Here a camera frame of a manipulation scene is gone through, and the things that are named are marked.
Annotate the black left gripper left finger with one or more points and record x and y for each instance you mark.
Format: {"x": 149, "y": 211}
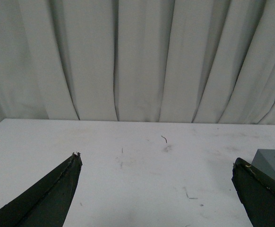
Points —
{"x": 47, "y": 202}

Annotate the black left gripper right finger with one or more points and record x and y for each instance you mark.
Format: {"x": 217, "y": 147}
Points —
{"x": 256, "y": 192}

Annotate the gray hollow cube base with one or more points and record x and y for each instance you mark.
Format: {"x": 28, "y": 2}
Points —
{"x": 264, "y": 160}

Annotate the white pleated curtain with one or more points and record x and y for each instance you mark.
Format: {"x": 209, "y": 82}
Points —
{"x": 192, "y": 61}

